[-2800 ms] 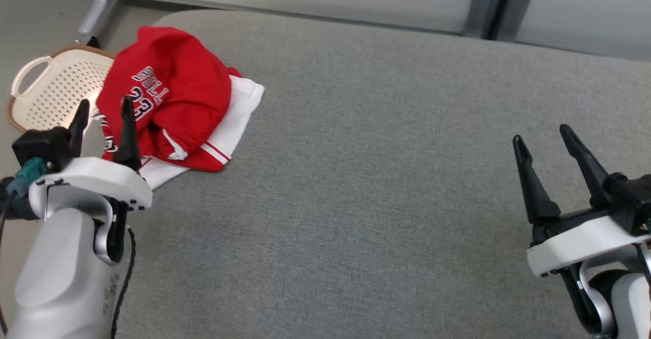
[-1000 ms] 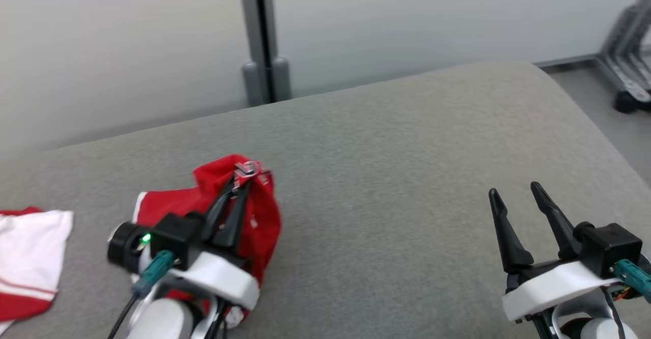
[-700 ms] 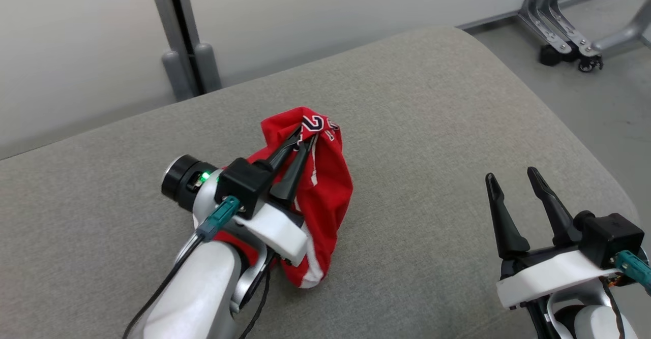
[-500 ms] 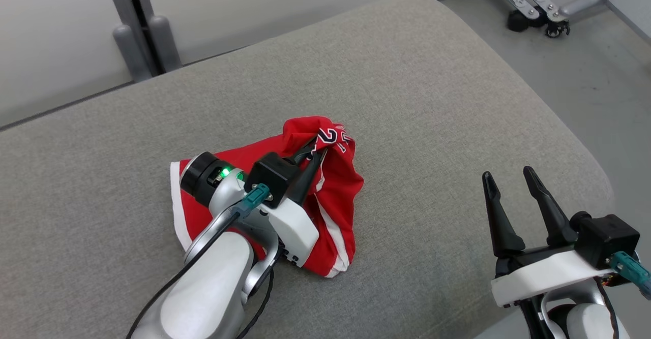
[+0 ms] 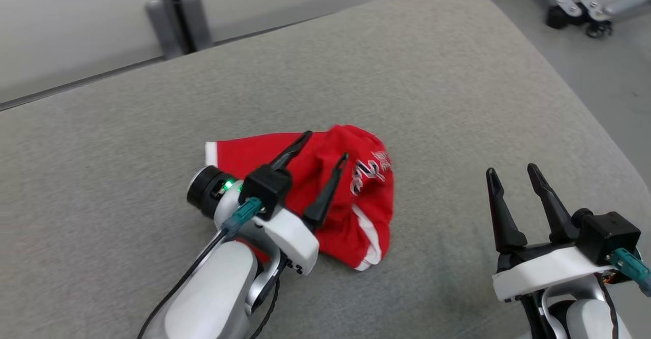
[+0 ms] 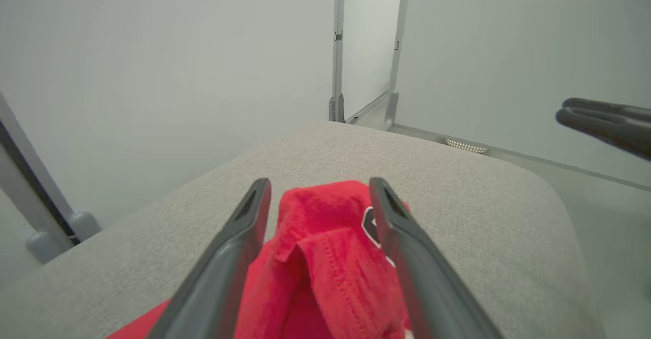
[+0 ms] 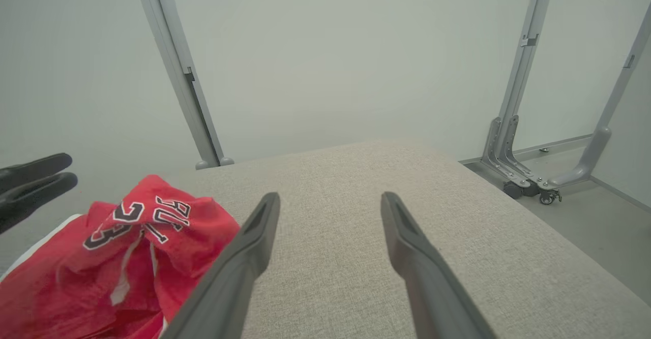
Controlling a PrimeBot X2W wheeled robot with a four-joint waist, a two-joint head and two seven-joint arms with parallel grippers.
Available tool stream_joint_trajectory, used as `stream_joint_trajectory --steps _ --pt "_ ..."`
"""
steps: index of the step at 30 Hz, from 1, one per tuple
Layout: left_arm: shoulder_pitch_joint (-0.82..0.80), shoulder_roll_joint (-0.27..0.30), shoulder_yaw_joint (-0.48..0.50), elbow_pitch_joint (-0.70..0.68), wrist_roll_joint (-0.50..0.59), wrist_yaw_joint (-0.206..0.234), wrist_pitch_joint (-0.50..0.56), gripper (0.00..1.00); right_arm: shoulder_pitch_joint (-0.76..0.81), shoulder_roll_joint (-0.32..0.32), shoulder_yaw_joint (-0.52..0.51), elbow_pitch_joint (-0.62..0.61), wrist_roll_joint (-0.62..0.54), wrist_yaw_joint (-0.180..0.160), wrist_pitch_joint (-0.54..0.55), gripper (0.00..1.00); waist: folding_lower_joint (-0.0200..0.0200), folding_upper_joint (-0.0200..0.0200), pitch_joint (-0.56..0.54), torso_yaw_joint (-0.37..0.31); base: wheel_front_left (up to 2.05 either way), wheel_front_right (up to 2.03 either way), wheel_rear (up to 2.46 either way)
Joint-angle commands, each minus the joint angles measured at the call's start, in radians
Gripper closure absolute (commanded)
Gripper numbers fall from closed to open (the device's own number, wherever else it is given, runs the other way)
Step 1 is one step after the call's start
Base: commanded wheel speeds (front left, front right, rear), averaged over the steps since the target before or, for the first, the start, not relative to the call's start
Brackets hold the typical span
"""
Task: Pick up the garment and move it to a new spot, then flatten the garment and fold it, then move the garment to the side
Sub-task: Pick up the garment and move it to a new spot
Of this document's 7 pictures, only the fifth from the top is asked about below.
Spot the grey metal wheeled base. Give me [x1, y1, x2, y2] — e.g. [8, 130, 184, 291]
[524, 0, 651, 39]

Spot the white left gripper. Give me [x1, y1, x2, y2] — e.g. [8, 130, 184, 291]
[186, 130, 350, 276]

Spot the right camera cable teal connector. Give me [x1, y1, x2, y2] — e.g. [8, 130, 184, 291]
[609, 248, 651, 297]

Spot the grey partition post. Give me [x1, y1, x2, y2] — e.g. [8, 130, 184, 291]
[144, 0, 214, 60]

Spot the red garment with white stripes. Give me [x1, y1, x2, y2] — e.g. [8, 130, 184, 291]
[205, 124, 395, 272]

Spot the black caster wheel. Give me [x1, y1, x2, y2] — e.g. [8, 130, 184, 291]
[585, 20, 613, 39]
[546, 5, 571, 29]

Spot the left camera cable teal connector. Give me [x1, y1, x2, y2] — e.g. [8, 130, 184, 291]
[136, 198, 263, 339]

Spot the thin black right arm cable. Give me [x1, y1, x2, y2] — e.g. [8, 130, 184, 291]
[594, 274, 620, 339]

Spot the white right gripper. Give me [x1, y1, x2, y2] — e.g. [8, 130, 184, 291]
[485, 163, 619, 302]

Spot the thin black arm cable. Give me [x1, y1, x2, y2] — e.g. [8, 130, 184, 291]
[594, 274, 620, 339]
[248, 265, 282, 339]

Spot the camera cable teal connector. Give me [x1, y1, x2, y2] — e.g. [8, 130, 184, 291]
[609, 248, 651, 297]
[136, 198, 263, 339]

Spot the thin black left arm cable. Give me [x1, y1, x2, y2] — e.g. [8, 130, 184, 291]
[248, 265, 282, 339]

